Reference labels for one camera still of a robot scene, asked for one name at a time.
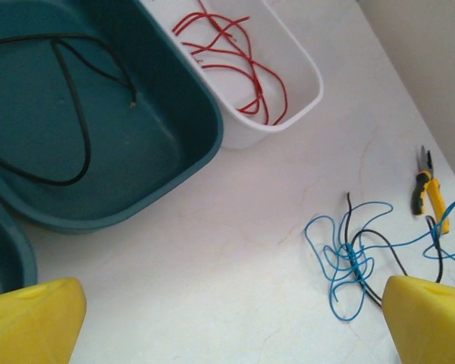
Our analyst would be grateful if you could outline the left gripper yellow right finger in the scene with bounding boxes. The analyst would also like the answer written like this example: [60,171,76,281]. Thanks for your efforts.
[381,275,455,364]

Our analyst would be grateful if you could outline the teal plastic bin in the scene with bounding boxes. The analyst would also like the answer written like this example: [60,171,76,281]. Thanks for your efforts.
[0,189,39,300]
[0,0,225,234]

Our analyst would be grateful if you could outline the black cable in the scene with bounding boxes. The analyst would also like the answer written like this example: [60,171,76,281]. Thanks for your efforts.
[0,33,137,187]
[340,192,409,306]
[424,215,445,284]

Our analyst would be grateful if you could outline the white plastic bin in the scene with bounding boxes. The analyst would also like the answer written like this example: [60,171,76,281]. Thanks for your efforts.
[138,0,324,151]

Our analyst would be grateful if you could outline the red cable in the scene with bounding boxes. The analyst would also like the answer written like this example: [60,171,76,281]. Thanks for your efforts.
[172,12,251,58]
[181,41,289,127]
[196,0,265,115]

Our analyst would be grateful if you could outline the yellow black pliers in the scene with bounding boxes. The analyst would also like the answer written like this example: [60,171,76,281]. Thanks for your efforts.
[411,145,452,235]

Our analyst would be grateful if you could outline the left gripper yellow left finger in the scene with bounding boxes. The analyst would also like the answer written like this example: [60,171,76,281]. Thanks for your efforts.
[0,276,87,364]

